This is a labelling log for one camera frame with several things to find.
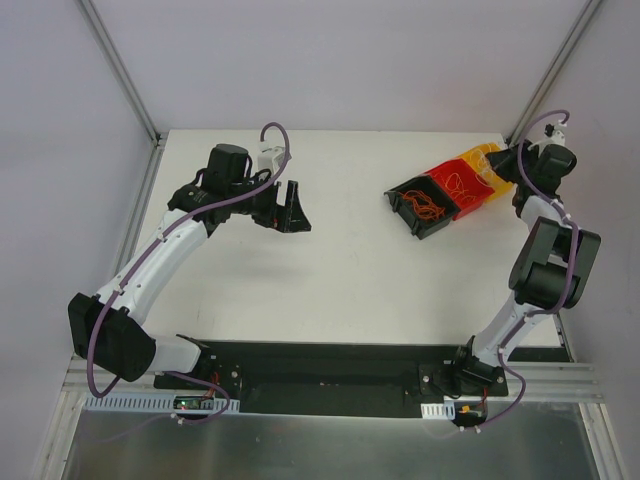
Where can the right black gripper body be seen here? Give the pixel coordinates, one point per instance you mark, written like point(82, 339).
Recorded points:
point(503, 161)

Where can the left aluminium frame post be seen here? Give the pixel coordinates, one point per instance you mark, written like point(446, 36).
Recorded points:
point(109, 50)

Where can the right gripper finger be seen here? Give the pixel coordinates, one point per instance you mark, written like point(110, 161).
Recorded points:
point(508, 172)
point(505, 159)

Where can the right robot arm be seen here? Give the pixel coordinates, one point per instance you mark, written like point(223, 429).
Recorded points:
point(550, 272)

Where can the white cable duct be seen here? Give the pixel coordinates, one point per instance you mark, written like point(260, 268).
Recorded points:
point(161, 403)
point(438, 411)

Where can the aluminium frame post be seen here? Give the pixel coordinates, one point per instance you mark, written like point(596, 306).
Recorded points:
point(109, 50)
point(585, 18)

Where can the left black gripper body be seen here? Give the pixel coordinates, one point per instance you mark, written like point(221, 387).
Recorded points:
point(279, 206)

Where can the right aluminium frame post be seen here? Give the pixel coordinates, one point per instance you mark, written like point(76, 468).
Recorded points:
point(585, 18)

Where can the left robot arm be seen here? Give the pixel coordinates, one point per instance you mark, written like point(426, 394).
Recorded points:
point(107, 327)

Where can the right white cable duct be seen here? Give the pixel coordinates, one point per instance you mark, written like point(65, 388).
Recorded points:
point(438, 411)

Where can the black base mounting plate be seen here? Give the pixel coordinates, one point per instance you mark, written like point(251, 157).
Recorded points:
point(361, 380)

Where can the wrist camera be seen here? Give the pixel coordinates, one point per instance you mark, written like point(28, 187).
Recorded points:
point(271, 158)
point(554, 134)

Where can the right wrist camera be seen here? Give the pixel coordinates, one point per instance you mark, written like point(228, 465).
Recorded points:
point(554, 134)

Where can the black plastic bin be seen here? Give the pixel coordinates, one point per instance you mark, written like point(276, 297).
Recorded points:
point(422, 205)

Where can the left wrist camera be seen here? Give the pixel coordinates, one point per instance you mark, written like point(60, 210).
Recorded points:
point(271, 158)

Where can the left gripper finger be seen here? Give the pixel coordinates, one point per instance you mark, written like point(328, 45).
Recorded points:
point(292, 200)
point(294, 224)

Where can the left white cable duct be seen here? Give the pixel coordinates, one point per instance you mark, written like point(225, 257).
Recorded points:
point(161, 403)

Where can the red plastic bin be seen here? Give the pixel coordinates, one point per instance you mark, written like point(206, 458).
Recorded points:
point(462, 185)

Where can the yellow plastic bin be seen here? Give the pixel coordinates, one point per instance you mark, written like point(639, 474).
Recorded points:
point(476, 159)

